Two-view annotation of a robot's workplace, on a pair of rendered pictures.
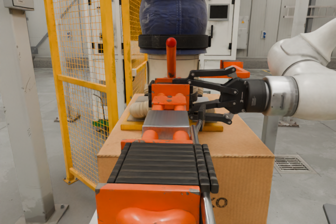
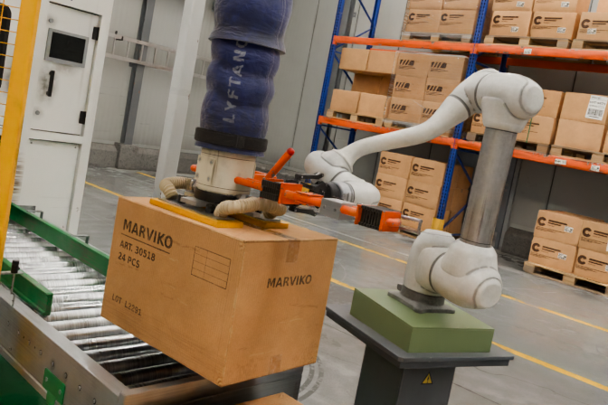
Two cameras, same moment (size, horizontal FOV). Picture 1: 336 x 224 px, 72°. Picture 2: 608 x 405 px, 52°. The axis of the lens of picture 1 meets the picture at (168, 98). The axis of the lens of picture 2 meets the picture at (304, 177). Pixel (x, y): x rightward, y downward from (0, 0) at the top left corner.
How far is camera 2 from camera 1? 148 cm
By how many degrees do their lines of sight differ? 50
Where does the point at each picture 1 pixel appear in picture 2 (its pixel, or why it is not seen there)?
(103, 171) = (247, 256)
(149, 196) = (393, 213)
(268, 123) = not seen: hidden behind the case
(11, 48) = not seen: outside the picture
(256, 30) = not seen: hidden behind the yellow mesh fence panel
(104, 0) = (32, 37)
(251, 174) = (326, 253)
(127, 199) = (389, 214)
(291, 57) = (335, 168)
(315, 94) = (362, 194)
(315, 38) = (346, 155)
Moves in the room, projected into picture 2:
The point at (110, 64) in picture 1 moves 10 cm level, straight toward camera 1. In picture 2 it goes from (16, 144) to (37, 149)
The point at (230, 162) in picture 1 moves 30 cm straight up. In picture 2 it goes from (317, 244) to (336, 145)
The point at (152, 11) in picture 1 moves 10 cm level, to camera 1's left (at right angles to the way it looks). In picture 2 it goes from (239, 113) to (213, 108)
